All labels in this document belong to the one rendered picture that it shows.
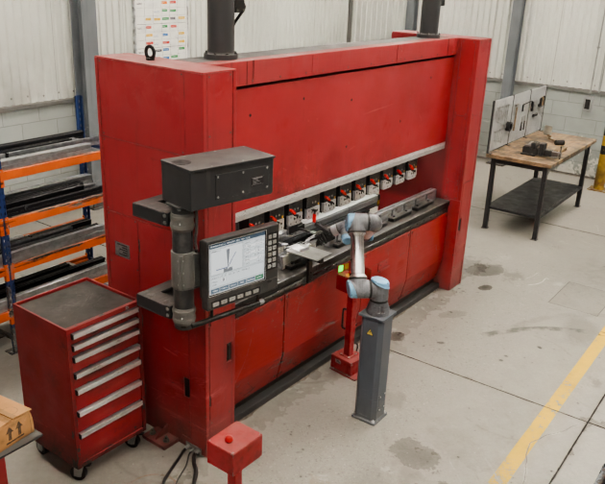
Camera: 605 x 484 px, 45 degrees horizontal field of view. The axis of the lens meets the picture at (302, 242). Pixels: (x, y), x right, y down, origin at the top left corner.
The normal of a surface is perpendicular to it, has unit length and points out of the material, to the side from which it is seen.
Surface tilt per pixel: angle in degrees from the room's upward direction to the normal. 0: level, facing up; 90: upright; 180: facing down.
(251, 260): 90
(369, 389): 90
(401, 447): 0
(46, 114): 90
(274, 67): 90
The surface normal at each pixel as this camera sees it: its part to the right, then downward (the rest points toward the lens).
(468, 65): -0.61, 0.26
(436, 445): 0.04, -0.93
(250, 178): 0.69, 0.29
